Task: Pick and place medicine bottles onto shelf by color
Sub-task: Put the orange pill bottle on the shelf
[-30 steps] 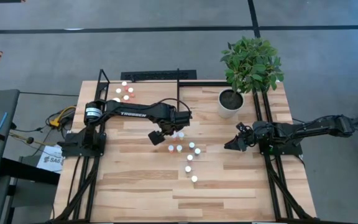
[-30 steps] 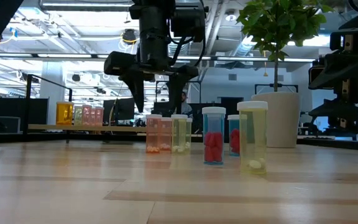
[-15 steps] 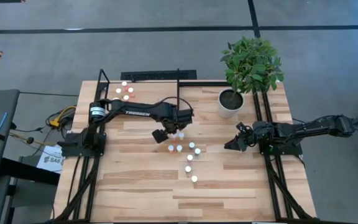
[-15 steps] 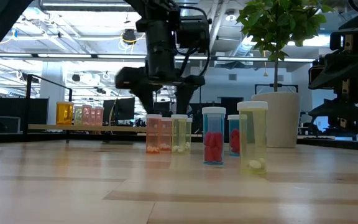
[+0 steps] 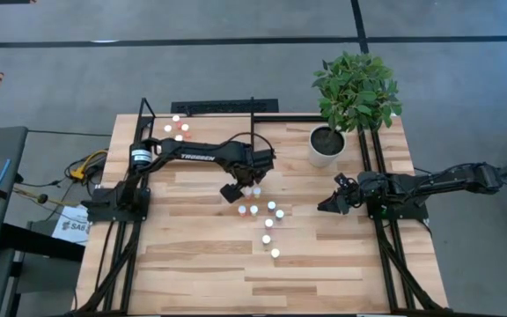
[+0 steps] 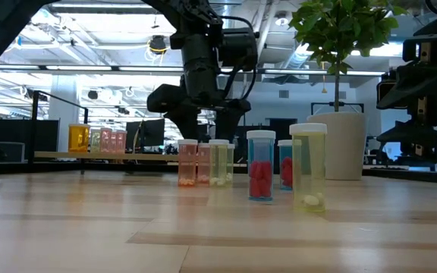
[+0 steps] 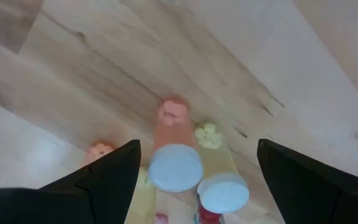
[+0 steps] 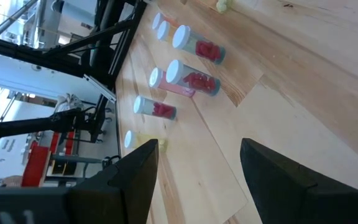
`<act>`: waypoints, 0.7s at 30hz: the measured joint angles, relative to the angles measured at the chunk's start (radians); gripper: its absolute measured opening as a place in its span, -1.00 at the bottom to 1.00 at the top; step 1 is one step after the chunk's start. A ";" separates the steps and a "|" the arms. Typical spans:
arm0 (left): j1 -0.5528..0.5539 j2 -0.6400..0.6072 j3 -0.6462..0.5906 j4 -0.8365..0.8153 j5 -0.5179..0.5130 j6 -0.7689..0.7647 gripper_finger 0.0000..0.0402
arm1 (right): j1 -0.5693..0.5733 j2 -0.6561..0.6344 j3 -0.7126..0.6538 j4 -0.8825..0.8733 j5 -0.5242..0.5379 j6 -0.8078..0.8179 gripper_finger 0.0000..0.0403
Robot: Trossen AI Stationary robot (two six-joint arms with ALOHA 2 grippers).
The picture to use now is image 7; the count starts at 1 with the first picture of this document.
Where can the pink medicine bottle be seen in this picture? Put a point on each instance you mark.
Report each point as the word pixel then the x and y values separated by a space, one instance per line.
pixel 99 149
pixel 172 137

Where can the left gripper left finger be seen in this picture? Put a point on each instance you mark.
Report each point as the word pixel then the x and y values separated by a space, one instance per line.
pixel 104 193

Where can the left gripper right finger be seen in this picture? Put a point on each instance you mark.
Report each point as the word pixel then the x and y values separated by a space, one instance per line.
pixel 306 199

